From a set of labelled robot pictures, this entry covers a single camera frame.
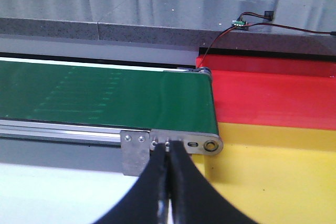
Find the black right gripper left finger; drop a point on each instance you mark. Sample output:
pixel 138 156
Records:
pixel 147 200

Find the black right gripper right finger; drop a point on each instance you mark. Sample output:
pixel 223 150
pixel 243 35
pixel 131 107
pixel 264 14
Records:
pixel 194 199

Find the yellow plastic tray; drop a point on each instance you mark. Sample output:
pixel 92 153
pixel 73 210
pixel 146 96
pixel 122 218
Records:
pixel 275 174

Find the green conveyor belt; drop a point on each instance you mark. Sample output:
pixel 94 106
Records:
pixel 178 101

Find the red plastic tray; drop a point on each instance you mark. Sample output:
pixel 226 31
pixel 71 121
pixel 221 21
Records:
pixel 273 91

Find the small green circuit board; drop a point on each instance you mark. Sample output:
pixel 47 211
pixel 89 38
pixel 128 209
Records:
pixel 240 24

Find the grey stone counter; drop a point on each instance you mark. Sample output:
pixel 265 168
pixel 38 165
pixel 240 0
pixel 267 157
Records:
pixel 302 26

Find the small black sensor block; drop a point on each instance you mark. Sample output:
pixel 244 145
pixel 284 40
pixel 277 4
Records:
pixel 269 15

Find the steel conveyor support bracket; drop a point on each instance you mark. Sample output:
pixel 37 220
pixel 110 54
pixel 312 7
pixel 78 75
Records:
pixel 135 148

